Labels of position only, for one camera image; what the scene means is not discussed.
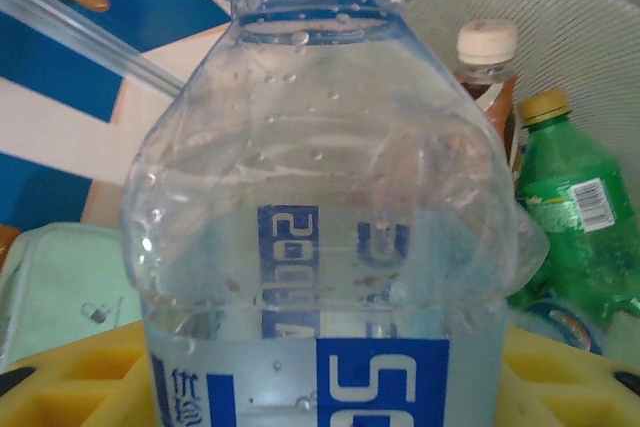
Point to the green Sprite bottle yellow cap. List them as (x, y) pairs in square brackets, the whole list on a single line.
[(565, 172)]

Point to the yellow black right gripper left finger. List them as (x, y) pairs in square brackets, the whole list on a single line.
[(75, 387)]

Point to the grey mesh waste bin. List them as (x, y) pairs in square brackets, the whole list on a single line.
[(575, 37)]

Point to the mint green storage box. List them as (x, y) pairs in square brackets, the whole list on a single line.
[(60, 287)]

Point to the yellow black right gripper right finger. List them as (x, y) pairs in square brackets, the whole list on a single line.
[(575, 392)]

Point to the clear bottle light blue label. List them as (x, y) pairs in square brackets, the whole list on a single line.
[(320, 147)]

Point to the clear Pepsi bottle blue label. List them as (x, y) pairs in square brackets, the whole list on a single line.
[(565, 319)]

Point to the aluminium frame post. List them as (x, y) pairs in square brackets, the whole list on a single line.
[(75, 32)]

